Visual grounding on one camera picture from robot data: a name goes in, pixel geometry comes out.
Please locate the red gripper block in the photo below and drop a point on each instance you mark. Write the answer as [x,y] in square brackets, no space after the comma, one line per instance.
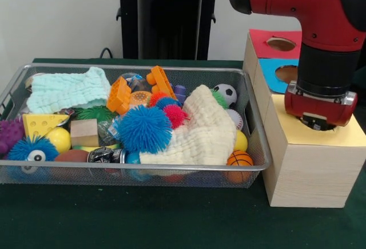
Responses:
[320,108]

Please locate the wooden box with three holes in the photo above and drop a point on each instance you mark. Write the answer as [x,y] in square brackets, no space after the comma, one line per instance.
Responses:
[308,174]

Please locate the shallow clear mesh bin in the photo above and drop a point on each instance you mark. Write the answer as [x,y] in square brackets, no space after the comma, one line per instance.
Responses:
[85,174]

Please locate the small soccer ball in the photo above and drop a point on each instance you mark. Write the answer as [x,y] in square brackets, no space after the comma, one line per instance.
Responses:
[228,93]

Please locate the small orange basketball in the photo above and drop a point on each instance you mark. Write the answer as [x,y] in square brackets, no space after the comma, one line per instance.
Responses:
[239,158]

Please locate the cream white waffle cloth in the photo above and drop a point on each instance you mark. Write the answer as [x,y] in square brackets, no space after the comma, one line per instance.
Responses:
[206,134]

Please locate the large blue spiky ball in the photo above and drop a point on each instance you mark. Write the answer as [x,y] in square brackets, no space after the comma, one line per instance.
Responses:
[144,128]

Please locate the dark green table cloth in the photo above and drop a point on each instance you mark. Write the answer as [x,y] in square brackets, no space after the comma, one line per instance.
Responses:
[143,220]

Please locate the plain wooden block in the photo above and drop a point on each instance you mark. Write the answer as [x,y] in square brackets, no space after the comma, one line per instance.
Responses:
[84,133]

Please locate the mint green waffle cloth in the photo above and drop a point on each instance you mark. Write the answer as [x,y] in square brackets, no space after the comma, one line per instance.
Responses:
[65,91]

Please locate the yellow cheese wedge toy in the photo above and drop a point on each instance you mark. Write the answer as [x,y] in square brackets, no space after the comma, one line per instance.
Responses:
[37,124]

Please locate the blue spiky ball with eye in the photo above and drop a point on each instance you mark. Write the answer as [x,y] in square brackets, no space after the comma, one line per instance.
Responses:
[21,150]

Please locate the purple spiky toy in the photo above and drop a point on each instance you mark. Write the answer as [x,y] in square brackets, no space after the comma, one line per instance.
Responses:
[10,133]

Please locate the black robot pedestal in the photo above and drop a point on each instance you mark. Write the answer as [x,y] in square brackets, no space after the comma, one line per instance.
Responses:
[160,17]

